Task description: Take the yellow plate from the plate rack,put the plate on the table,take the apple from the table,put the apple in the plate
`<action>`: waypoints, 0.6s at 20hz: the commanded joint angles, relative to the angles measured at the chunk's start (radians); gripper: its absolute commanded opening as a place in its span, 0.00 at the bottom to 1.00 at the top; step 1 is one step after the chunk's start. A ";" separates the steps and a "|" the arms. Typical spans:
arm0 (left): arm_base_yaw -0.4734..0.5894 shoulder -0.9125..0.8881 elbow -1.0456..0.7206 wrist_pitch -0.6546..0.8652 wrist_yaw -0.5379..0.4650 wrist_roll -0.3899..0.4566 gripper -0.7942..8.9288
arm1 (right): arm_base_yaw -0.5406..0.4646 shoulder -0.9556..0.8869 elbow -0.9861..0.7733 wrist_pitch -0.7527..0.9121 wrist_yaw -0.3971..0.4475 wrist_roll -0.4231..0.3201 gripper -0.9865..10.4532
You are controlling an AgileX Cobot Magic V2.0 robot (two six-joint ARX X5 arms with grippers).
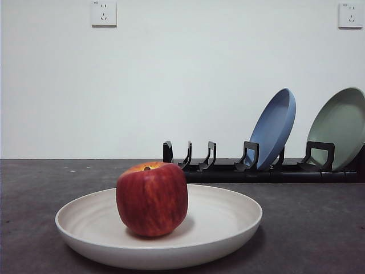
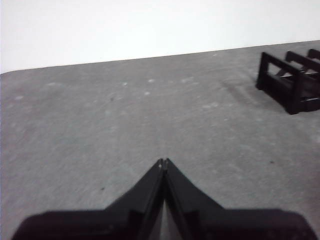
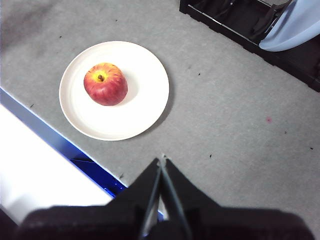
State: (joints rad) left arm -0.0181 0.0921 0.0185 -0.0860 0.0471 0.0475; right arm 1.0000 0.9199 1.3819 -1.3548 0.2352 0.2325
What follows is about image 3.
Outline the blue table edge strip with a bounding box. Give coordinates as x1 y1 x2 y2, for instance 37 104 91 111
0 87 166 222

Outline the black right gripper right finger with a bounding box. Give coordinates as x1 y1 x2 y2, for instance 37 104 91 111
162 158 316 240

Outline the cream yellow plate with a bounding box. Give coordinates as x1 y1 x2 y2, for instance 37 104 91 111
59 40 170 142

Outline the red apple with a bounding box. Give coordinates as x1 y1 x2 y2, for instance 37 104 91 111
83 62 129 106

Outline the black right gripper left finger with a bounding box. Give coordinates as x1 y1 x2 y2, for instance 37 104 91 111
17 157 162 240

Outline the blue plate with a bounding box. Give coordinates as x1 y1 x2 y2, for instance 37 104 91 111
259 0 320 53

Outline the black plate rack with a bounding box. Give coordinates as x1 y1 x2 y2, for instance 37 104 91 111
179 0 320 93

